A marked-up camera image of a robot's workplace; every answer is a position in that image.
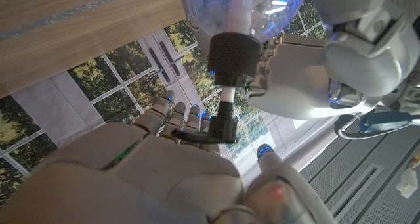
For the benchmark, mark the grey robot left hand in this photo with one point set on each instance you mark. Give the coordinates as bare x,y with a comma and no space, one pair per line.
295,79

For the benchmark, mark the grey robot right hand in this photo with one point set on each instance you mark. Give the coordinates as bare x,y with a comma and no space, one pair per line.
157,178

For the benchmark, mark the clear pump dispenser bottle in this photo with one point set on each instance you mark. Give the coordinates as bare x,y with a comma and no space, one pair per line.
233,56

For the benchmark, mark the printed window backdrop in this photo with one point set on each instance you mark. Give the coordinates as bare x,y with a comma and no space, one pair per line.
85,76

